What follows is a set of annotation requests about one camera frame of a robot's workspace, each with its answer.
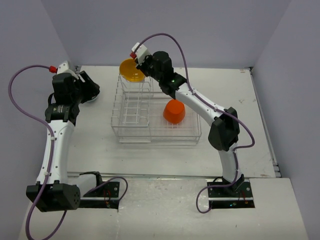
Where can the orange cup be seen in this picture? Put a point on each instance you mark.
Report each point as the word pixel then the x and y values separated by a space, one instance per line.
pixel 174 111

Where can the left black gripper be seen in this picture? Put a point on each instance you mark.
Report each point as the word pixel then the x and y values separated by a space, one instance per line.
pixel 91 89

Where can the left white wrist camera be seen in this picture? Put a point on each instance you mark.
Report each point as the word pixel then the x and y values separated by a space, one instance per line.
pixel 63 71

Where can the white wire dish rack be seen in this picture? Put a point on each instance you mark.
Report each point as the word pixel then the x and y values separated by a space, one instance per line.
pixel 137 116

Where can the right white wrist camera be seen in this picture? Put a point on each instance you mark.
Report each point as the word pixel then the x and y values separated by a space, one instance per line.
pixel 139 52

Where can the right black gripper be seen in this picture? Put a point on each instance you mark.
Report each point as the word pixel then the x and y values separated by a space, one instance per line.
pixel 147 58

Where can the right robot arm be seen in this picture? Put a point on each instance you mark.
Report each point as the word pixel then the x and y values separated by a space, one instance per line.
pixel 224 129

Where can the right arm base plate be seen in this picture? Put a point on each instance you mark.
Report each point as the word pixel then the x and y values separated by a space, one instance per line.
pixel 242 198

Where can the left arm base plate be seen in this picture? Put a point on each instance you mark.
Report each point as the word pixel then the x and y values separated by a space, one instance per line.
pixel 106 197

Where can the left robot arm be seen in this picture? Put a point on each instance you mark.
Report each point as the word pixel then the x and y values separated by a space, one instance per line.
pixel 52 191

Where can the mint green bowl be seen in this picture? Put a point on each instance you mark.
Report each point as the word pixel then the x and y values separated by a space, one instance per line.
pixel 93 100

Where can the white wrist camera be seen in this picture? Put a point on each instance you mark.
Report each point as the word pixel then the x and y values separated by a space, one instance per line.
pixel 139 52
pixel 63 71

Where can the yellow bowl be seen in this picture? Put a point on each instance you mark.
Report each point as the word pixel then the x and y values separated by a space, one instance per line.
pixel 128 70

